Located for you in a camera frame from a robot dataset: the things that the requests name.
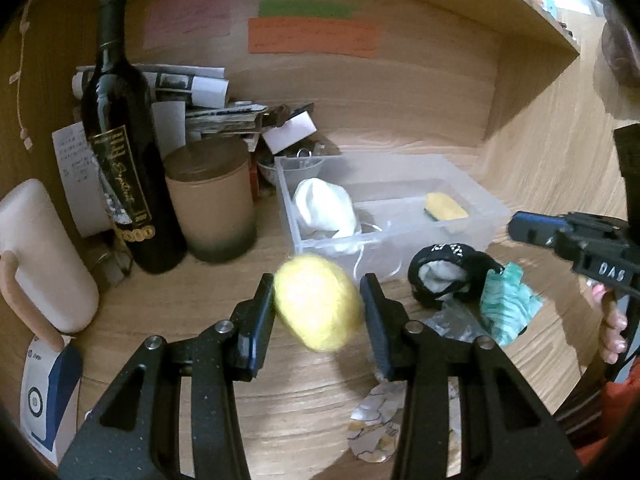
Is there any blue and white box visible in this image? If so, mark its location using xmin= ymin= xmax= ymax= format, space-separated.
xmin=20 ymin=332 xmax=83 ymax=467

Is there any white pitcher with handle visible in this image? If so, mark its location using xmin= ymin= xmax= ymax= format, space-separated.
xmin=0 ymin=179 xmax=100 ymax=352

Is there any small bowl with clutter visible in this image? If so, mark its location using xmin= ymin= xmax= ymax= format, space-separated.
xmin=256 ymin=136 xmax=343 ymax=187

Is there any marbled patterned cloth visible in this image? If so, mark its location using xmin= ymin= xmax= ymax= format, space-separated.
xmin=348 ymin=382 xmax=461 ymax=463

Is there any yellow sponge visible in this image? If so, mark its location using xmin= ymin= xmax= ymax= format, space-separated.
xmin=424 ymin=192 xmax=470 ymax=222

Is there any orange sticky note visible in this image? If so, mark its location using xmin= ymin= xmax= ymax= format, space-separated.
xmin=247 ymin=16 xmax=381 ymax=59

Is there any white card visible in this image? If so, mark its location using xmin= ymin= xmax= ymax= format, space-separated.
xmin=262 ymin=112 xmax=318 ymax=155

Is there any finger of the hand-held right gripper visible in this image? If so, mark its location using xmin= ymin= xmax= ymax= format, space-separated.
xmin=507 ymin=211 xmax=568 ymax=250

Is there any dark wine bottle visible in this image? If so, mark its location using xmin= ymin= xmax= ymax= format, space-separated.
xmin=80 ymin=0 xmax=188 ymax=275

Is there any clear plastic bin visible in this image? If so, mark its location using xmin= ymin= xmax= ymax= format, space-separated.
xmin=274 ymin=152 xmax=512 ymax=281

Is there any green patterned cloth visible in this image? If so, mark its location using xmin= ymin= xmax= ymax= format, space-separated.
xmin=479 ymin=263 xmax=544 ymax=347

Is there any green sticky note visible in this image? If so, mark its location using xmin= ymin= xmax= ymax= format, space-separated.
xmin=258 ymin=0 xmax=357 ymax=17

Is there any brown cylindrical canister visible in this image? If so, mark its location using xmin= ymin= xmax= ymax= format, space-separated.
xmin=164 ymin=139 xmax=258 ymax=264

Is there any stack of newspapers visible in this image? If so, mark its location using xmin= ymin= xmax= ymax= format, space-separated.
xmin=71 ymin=63 xmax=269 ymax=151

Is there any white handwritten note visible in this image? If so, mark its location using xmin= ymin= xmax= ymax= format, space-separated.
xmin=52 ymin=121 xmax=113 ymax=238

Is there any black and white sock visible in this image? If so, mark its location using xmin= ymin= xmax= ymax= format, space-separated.
xmin=407 ymin=243 xmax=505 ymax=310

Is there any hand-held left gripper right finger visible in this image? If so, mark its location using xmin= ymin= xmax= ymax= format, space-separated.
xmin=359 ymin=273 xmax=585 ymax=480

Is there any hanging string with tags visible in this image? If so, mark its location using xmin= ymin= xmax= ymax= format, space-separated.
xmin=9 ymin=0 xmax=40 ymax=151

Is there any pink sticky note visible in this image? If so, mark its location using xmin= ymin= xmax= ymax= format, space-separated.
xmin=143 ymin=0 xmax=236 ymax=51

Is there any white cloth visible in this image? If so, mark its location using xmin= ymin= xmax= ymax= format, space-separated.
xmin=292 ymin=178 xmax=362 ymax=240

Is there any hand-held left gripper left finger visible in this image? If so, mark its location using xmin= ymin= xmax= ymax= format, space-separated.
xmin=59 ymin=273 xmax=275 ymax=480

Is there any person's right hand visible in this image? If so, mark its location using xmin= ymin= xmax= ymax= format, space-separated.
xmin=586 ymin=282 xmax=629 ymax=365

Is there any clear plastic bag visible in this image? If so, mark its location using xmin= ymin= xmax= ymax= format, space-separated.
xmin=424 ymin=301 xmax=488 ymax=345

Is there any yellow fuzzy ball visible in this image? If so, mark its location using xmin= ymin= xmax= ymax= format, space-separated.
xmin=274 ymin=254 xmax=364 ymax=352

